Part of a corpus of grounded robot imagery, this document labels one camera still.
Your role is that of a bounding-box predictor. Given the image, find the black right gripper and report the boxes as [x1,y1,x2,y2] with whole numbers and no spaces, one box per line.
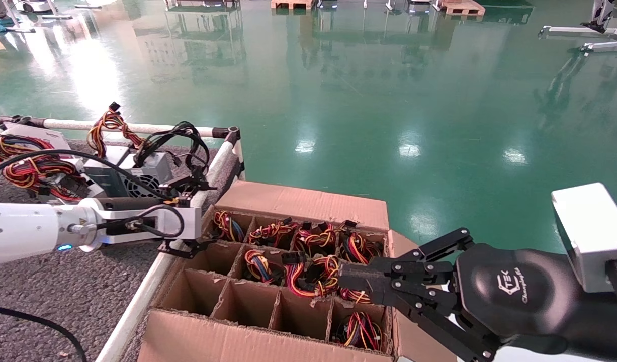
[338,228,581,362]

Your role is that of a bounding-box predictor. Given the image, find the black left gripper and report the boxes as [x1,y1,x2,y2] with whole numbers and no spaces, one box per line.
[96,175,219,259]

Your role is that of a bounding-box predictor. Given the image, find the power supply from box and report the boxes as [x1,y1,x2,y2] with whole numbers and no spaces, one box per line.
[211,210,244,243]

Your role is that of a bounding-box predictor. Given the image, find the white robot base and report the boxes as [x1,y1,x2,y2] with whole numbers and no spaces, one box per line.
[13,0,58,14]

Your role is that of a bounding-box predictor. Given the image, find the brown cardboard box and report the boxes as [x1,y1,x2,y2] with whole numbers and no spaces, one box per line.
[137,180,458,362]

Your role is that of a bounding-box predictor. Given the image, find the black pipe corner joint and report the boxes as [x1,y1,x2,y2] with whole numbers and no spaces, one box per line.
[212,126,241,147]

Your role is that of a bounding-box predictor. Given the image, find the dark grey power supply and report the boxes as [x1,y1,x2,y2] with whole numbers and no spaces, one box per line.
[83,102,150,198]

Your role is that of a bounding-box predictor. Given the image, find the cardboard divider grid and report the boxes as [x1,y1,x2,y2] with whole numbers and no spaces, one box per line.
[155,206,392,347]

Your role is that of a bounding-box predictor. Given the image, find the white labelled power supply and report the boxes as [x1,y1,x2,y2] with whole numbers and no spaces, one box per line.
[0,122,71,161]

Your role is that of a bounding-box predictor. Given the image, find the small wooden pallet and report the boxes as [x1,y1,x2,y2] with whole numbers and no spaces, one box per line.
[271,0,317,10]

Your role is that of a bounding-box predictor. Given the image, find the large wooden pallet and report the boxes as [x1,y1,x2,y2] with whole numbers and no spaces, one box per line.
[435,0,486,16]

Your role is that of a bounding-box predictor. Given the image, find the black and white stand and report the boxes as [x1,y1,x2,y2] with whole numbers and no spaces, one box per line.
[581,0,616,34]

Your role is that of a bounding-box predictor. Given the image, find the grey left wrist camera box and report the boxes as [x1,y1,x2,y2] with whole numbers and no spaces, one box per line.
[105,205,203,245]

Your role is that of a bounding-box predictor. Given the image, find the silver power supply black cables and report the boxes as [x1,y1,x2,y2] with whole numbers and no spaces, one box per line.
[118,121,212,200]

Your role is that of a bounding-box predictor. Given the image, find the power supply with coloured wires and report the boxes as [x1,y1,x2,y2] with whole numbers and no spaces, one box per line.
[248,217,300,248]
[294,221,339,254]
[331,312,384,351]
[243,250,285,285]
[281,251,343,298]
[337,220,385,266]
[340,287,373,305]

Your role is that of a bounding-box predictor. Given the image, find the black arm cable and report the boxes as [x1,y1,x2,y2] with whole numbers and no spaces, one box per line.
[0,149,186,238]
[0,304,87,362]

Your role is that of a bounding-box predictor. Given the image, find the long white pipe rail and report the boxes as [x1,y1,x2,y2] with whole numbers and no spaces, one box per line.
[0,114,228,139]

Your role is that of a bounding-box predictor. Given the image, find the grey power supply tangled wires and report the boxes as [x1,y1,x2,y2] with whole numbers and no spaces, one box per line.
[1,153,109,203]

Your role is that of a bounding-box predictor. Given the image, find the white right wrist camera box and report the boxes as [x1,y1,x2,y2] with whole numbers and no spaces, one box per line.
[551,183,617,307]

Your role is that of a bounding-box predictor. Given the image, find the white table frame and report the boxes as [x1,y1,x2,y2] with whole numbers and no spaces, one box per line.
[165,0,238,8]

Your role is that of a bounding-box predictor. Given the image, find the long aluminium frame bar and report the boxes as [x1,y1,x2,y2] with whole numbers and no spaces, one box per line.
[538,25,617,41]

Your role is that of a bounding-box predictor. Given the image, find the short aluminium frame bar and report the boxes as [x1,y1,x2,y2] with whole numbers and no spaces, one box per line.
[580,40,617,54]

